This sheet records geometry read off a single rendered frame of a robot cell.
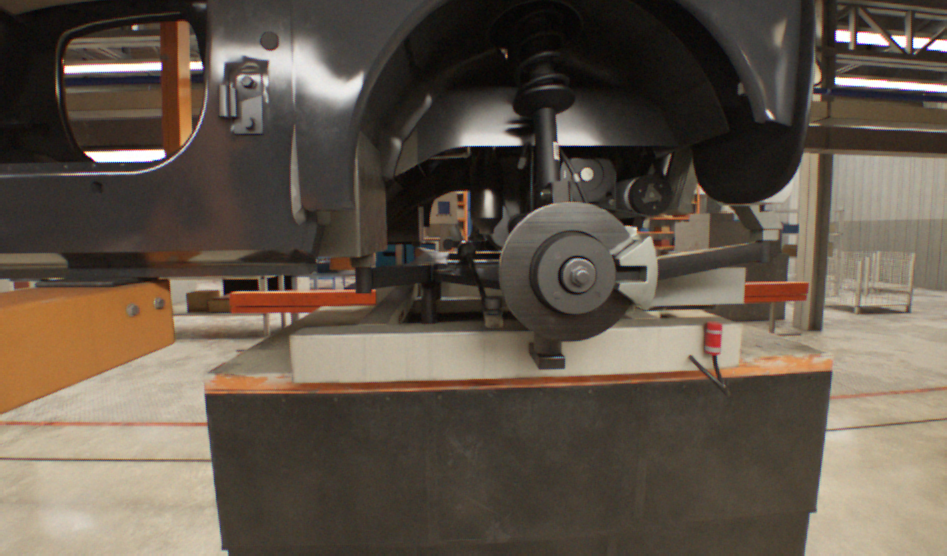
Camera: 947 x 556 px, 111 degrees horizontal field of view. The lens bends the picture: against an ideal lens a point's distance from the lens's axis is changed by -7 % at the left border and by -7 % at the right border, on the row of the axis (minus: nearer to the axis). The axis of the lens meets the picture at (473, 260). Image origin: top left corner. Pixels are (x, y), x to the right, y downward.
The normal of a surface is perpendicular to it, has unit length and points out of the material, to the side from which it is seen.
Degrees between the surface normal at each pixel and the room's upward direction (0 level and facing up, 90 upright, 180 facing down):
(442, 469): 90
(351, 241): 90
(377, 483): 90
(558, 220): 90
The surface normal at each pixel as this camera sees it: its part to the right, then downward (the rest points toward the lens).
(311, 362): 0.06, 0.08
